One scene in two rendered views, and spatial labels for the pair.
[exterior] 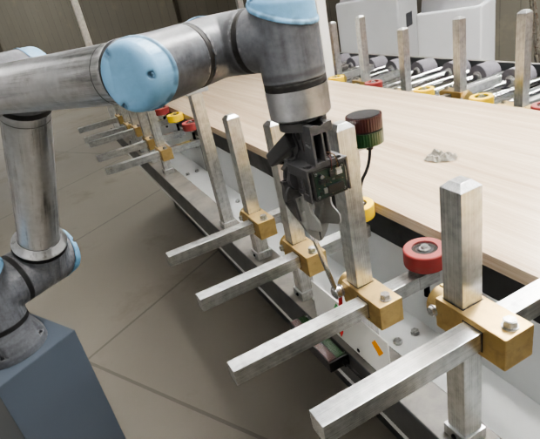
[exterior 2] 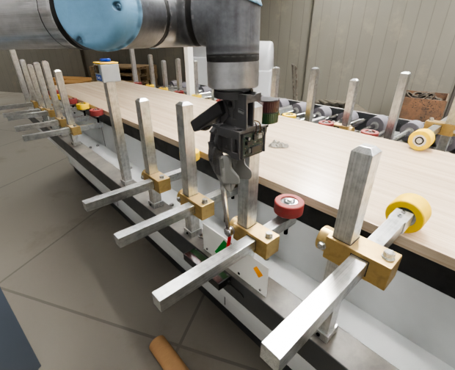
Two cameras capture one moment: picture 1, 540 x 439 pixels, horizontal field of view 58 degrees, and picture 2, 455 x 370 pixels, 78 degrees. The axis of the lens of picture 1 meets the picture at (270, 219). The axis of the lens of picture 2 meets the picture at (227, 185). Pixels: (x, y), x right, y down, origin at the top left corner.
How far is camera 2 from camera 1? 26 cm
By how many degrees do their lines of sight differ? 19
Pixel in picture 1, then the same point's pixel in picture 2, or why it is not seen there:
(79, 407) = not seen: outside the picture
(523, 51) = (312, 91)
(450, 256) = (348, 205)
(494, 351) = (377, 276)
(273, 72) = (223, 42)
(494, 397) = not seen: hidden behind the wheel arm
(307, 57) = (252, 34)
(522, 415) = (343, 310)
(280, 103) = (224, 70)
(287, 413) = (162, 314)
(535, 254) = not seen: hidden behind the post
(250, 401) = (134, 308)
